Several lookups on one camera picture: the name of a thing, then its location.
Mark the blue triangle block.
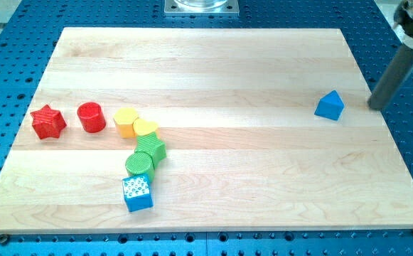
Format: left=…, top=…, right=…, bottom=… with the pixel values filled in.
left=314, top=90, right=345, bottom=121

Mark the blue cube block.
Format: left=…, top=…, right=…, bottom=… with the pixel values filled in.
left=122, top=174, right=154, bottom=212

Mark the green star block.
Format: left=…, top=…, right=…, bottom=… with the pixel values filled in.
left=135, top=132, right=166, bottom=169

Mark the yellow heart block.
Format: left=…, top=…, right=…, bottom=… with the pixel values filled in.
left=133, top=118, right=160, bottom=138

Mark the green cylinder block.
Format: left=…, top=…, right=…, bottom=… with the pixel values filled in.
left=124, top=152, right=155, bottom=183

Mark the yellow hexagon block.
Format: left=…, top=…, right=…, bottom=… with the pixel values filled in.
left=113, top=107, right=139, bottom=138

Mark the red cylinder block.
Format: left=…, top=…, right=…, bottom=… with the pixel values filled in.
left=77, top=102, right=106, bottom=133

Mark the red star block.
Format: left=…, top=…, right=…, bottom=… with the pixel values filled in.
left=30, top=105, right=67, bottom=139

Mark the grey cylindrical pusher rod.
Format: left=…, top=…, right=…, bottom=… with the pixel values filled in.
left=368, top=44, right=413, bottom=111

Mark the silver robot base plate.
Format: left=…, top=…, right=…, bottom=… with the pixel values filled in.
left=163, top=0, right=240, bottom=16

